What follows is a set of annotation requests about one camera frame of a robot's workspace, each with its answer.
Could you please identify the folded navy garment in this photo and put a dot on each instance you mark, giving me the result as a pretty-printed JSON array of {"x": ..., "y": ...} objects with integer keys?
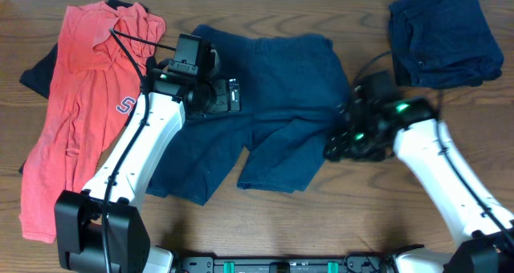
[{"x": 442, "y": 44}]

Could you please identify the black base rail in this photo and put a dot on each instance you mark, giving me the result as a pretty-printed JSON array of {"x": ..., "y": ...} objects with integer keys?
[{"x": 351, "y": 263}]

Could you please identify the red t-shirt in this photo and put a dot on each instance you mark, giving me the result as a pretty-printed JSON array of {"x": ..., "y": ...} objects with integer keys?
[{"x": 39, "y": 195}]

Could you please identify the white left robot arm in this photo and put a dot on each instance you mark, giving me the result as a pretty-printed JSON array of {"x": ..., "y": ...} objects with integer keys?
[{"x": 100, "y": 228}]

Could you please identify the navy blue shorts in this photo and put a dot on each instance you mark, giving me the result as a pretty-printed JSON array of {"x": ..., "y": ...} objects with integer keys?
[{"x": 292, "y": 92}]

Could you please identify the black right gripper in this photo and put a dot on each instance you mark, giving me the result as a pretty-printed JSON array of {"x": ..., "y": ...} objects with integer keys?
[{"x": 340, "y": 145}]

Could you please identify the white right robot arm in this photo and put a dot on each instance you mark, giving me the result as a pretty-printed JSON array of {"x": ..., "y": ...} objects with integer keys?
[{"x": 411, "y": 130}]

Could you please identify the black garment under shirt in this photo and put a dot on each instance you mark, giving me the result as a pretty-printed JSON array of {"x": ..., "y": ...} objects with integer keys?
[{"x": 40, "y": 76}]

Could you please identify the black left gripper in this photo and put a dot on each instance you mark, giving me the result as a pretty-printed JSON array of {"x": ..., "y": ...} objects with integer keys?
[{"x": 224, "y": 104}]

